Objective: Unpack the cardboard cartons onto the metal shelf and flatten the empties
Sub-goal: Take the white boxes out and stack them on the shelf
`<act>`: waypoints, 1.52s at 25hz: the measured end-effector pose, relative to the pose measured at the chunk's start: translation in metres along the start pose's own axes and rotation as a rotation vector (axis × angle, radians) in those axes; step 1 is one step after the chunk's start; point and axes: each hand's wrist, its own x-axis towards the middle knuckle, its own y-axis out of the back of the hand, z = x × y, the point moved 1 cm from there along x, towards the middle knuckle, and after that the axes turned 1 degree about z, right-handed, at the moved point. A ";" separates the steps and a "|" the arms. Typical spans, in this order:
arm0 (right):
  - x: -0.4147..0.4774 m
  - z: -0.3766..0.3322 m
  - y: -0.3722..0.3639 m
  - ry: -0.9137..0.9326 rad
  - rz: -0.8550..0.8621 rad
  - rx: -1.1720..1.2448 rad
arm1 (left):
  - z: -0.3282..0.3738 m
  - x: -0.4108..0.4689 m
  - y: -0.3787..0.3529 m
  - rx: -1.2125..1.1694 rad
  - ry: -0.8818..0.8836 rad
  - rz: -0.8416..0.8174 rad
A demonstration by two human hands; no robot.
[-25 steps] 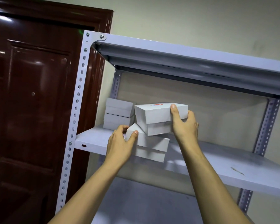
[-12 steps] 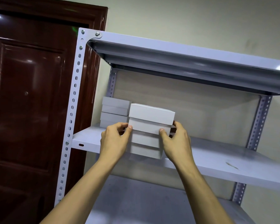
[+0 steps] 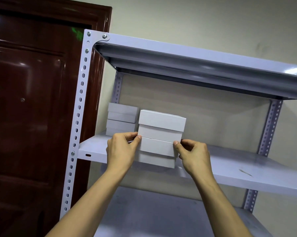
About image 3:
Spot person's right forearm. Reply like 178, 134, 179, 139
195, 170, 253, 237

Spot person's left hand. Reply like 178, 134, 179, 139
106, 132, 142, 176

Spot small white logo box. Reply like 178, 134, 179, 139
106, 119, 138, 137
138, 109, 187, 143
137, 137, 178, 168
107, 102, 139, 123

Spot person's left forearm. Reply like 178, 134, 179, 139
45, 168, 132, 237

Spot dark wooden door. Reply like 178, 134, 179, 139
0, 0, 112, 237

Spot person's right hand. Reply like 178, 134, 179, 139
173, 139, 214, 178

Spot white metal shelving rack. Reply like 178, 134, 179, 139
59, 29, 297, 237

